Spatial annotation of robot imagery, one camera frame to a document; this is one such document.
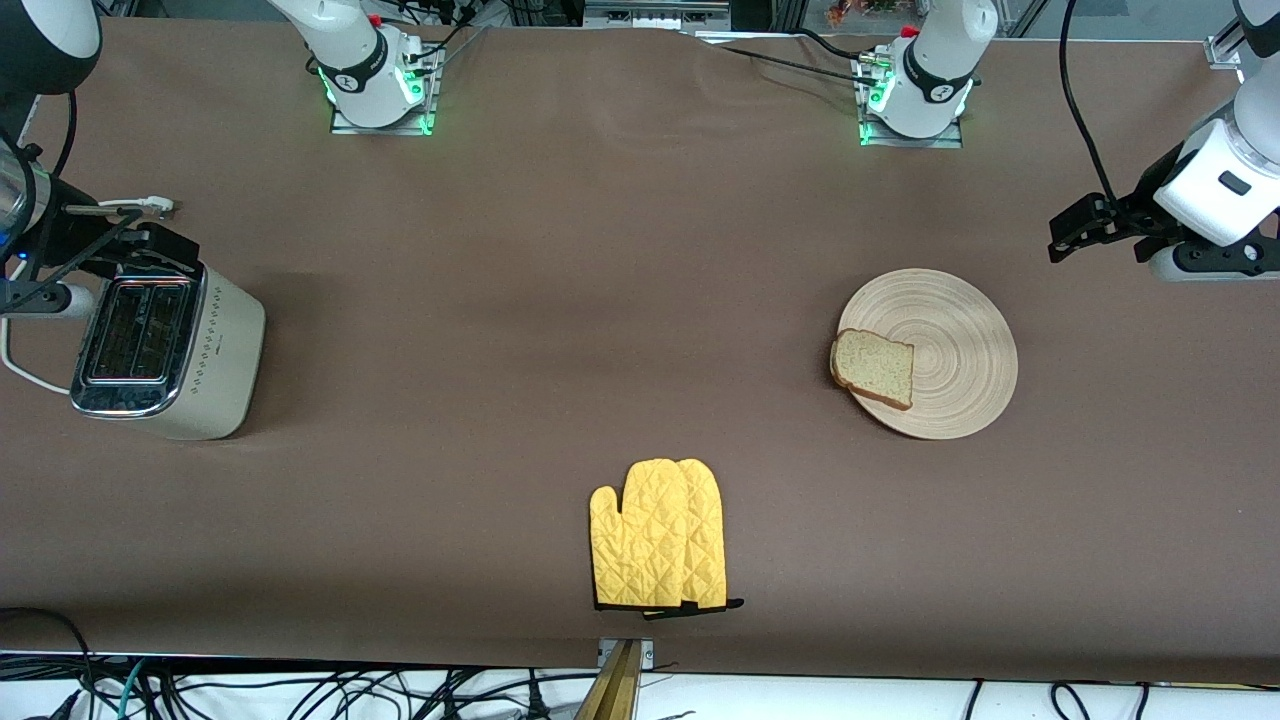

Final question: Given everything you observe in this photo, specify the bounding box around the white toaster power cable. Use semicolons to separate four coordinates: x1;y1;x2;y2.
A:
0;197;177;396

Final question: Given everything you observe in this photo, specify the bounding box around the black left base cable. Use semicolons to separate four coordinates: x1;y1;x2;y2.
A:
690;28;886;93

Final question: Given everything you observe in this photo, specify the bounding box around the cream and chrome toaster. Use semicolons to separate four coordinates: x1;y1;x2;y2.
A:
70;255;267;441

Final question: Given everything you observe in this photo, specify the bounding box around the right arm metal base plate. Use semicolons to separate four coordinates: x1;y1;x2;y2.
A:
330;30;437;136

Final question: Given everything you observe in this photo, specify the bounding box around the aluminium frame rail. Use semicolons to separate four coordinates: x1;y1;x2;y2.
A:
583;0;731;31

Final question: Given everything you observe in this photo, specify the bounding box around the brown table cover cloth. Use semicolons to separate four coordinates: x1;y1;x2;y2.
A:
0;15;1280;687

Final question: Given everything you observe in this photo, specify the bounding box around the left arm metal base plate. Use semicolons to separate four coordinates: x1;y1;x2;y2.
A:
857;55;965;149

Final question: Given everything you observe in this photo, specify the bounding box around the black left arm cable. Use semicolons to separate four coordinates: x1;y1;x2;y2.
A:
1058;0;1119;206

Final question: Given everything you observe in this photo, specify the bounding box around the round wooden plate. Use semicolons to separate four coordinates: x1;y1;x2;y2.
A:
837;268;1019;441

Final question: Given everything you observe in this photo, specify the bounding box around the black right base cable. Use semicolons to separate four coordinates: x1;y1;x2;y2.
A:
395;0;491;76

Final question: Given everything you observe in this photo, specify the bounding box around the yellow quilted oven mitt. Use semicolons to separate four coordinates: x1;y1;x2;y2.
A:
588;459;693;612
675;458;746;619

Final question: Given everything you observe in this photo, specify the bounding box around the slice of brown bread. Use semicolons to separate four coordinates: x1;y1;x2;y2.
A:
829;329;915;411

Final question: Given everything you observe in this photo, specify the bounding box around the orange background decoration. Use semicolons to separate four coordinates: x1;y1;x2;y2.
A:
825;0;901;27

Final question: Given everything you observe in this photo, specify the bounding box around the teal floor cable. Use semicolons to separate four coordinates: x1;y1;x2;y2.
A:
116;658;151;720

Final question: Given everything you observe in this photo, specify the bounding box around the black looped floor cable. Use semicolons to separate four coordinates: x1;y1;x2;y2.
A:
0;607;97;720

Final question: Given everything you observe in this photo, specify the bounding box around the black base cable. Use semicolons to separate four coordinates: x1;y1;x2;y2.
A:
395;0;491;76
690;28;886;93

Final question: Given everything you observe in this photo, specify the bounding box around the brass coloured mounting bar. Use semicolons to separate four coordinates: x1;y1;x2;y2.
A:
575;638;656;720

